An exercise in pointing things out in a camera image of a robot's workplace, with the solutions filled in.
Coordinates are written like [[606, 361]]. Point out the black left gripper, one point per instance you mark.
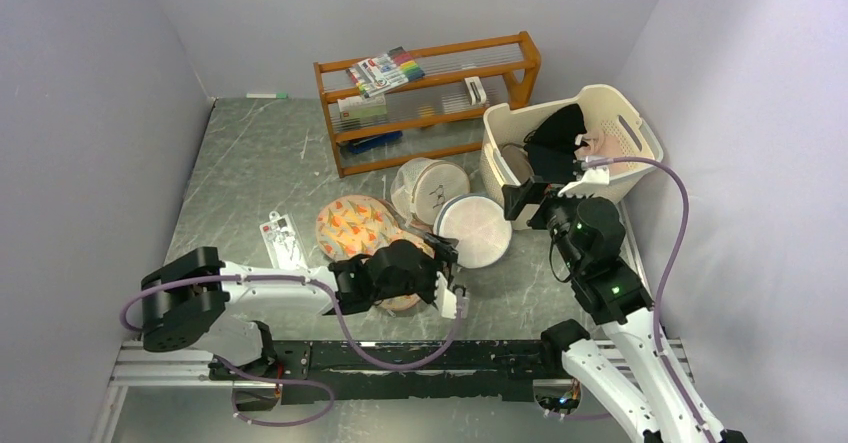
[[445, 252]]

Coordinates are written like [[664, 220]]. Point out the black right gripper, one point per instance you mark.
[[533, 192]]

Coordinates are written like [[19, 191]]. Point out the white mesh laundry bag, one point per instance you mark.
[[476, 222]]

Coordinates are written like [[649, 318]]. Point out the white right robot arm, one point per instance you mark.
[[656, 402]]

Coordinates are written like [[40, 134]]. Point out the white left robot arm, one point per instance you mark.
[[200, 300]]

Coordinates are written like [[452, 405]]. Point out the brown bra cup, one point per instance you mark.
[[518, 162]]

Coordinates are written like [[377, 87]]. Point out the floral orange laundry bag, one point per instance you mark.
[[357, 224]]

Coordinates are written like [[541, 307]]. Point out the beige mesh laundry bag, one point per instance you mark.
[[422, 186]]

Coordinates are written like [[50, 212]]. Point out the cream plastic laundry basket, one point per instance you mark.
[[603, 106]]

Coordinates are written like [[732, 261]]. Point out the black garment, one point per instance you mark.
[[551, 147]]

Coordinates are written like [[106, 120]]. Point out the pink garment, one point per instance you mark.
[[598, 144]]

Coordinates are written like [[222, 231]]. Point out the clear blister pack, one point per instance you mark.
[[282, 242]]

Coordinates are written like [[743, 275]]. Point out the blue flat box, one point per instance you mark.
[[364, 144]]

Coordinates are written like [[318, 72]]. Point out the white clip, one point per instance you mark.
[[476, 92]]

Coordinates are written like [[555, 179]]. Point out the orange wooden shelf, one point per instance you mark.
[[507, 65]]

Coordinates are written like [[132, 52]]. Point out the white green box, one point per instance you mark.
[[359, 107]]

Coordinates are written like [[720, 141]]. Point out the colour marker pack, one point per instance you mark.
[[380, 74]]

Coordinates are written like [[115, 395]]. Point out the green white marker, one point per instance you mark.
[[269, 96]]

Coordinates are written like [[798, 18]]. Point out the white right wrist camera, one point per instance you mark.
[[592, 180]]

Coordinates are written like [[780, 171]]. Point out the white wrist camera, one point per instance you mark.
[[451, 300], [592, 180]]

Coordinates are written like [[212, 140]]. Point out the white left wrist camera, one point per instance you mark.
[[451, 300]]

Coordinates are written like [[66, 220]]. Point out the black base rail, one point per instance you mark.
[[411, 367]]

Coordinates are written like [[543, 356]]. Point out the aluminium frame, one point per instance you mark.
[[169, 397]]

